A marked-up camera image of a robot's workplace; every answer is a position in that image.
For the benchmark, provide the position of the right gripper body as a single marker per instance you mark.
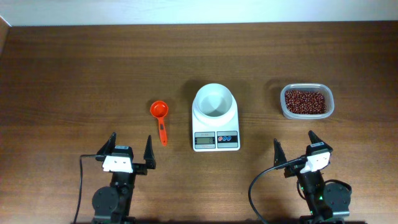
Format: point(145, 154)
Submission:
point(293, 170)

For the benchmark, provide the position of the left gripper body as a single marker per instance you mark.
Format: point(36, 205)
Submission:
point(140, 169)

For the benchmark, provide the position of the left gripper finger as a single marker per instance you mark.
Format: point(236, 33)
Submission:
point(149, 154)
point(108, 146)

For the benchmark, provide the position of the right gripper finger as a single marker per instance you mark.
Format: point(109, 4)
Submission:
point(313, 137)
point(279, 156)

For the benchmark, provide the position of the orange plastic measuring scoop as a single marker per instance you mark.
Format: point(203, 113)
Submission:
point(159, 110)

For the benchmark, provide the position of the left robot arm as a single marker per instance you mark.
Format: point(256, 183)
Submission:
point(112, 203)

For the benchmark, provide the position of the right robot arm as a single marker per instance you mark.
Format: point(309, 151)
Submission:
point(327, 200)

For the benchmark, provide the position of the white digital kitchen scale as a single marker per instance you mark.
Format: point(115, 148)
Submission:
point(216, 134)

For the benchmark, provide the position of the white round bowl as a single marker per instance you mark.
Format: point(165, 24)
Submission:
point(213, 100)

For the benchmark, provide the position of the red beans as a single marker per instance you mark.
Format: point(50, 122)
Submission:
point(305, 102)

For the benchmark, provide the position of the clear plastic container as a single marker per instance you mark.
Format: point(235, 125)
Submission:
point(316, 87)

